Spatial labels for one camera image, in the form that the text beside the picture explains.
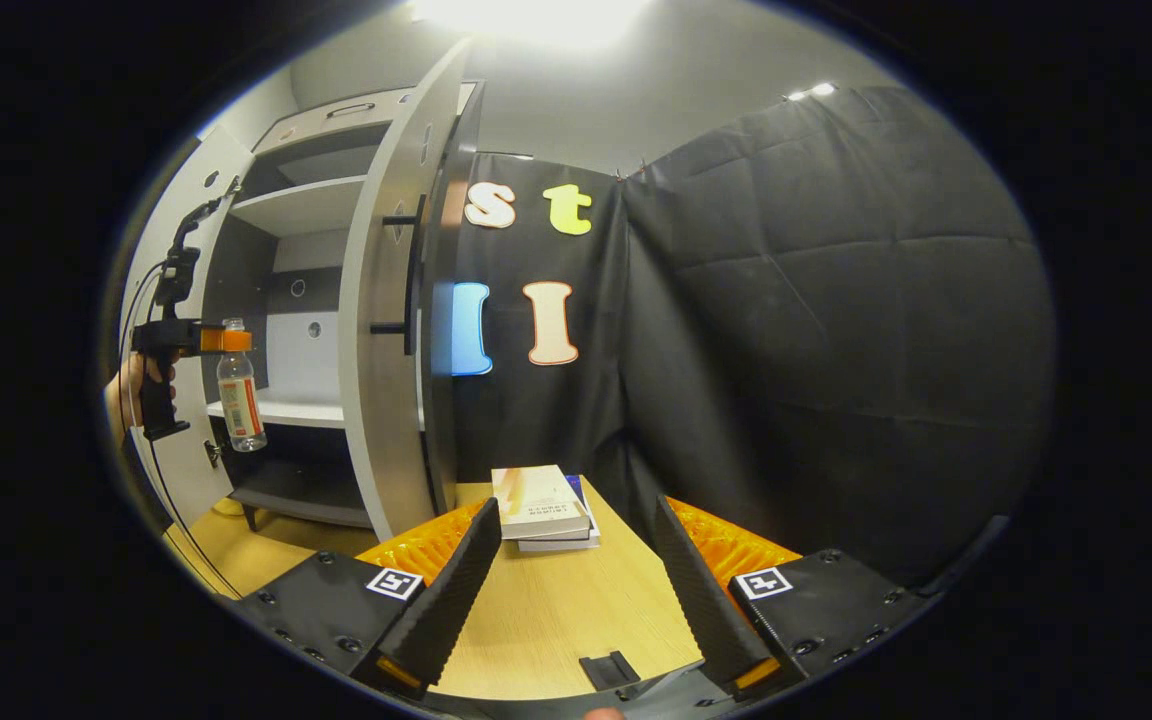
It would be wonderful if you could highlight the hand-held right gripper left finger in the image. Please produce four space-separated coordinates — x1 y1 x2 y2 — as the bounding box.
234 497 503 701

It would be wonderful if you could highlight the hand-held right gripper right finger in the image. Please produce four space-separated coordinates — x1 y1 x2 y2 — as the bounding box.
654 495 937 701

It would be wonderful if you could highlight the clear plastic bottle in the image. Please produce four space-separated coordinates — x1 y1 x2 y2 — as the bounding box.
216 318 268 453

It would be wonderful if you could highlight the grey cabinet door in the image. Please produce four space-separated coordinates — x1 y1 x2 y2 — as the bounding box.
341 38 485 541
121 125 257 531

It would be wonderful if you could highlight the grey cabinet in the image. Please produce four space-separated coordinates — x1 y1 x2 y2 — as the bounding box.
201 85 482 531

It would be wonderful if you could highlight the black backdrop cloth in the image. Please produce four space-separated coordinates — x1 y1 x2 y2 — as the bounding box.
446 85 1057 591

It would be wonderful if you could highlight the large ceiling light panel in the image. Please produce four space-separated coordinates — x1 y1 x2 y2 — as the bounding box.
411 0 652 46

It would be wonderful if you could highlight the black right door handle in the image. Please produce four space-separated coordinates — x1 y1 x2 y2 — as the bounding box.
371 195 429 356

